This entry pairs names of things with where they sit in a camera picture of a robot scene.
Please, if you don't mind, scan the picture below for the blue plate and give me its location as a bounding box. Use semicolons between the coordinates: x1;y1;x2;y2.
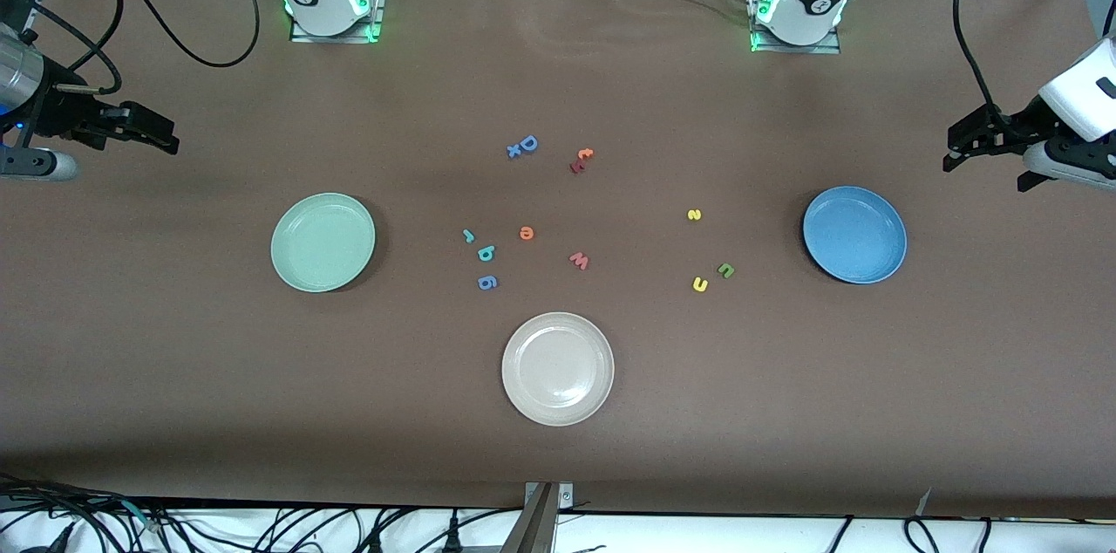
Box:
802;186;908;285

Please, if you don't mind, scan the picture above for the light green plate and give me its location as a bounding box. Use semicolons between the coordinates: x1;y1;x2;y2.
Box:
270;193;377;293

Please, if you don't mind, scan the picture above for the white plate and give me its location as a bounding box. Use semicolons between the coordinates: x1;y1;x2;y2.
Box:
501;312;616;427

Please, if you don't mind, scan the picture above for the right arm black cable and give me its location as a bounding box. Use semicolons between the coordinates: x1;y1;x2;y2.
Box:
22;0;262;96

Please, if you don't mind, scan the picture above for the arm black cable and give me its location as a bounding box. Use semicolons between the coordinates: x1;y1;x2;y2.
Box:
22;0;262;96
953;0;1004;113

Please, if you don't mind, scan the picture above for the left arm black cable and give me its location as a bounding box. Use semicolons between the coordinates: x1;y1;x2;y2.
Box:
953;0;1004;113

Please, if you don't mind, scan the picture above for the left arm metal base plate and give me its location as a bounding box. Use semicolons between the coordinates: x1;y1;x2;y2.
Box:
748;0;842;55

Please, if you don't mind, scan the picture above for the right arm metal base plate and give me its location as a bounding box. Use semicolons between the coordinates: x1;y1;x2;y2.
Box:
290;0;389;44

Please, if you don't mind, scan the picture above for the metal table bracket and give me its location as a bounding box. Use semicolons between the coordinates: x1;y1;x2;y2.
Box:
500;481;575;553

